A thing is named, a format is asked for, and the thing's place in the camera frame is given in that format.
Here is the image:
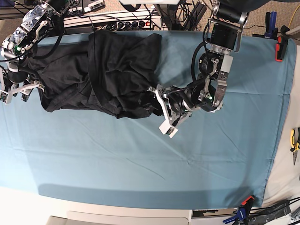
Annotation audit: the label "blue table cloth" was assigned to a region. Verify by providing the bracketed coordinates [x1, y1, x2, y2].
[0, 36, 297, 209]

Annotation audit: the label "blue orange clamp bottom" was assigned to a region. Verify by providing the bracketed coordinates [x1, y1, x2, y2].
[223, 195, 255, 225]

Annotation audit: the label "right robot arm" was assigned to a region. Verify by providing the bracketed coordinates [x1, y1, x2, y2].
[0, 0, 73, 105]

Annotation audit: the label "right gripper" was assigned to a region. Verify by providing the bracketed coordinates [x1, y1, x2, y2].
[0, 67, 45, 102]

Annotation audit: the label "black T-shirt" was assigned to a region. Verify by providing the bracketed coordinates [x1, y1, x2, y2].
[25, 30, 162, 119]

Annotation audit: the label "orange black clamp top right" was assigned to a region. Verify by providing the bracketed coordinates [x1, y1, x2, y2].
[275, 36, 288, 62]

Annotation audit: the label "black power strip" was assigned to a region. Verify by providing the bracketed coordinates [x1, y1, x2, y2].
[111, 20, 154, 31]

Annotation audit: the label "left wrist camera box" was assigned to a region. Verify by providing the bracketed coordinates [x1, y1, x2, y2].
[159, 120, 178, 138]

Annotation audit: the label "blue black clamp top right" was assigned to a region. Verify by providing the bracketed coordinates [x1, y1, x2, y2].
[252, 11, 278, 40]

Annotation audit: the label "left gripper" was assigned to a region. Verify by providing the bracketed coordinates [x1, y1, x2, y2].
[148, 84, 194, 127]

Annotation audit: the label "yellow handled pliers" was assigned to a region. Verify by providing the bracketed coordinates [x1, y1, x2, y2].
[290, 128, 300, 165]

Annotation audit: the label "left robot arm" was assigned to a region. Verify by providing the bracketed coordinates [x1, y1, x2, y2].
[149, 0, 266, 135]

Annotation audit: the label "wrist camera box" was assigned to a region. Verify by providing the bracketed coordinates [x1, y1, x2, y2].
[0, 90, 12, 105]
[159, 120, 178, 138]

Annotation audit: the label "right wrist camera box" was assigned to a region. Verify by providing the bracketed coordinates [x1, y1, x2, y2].
[0, 90, 12, 105]

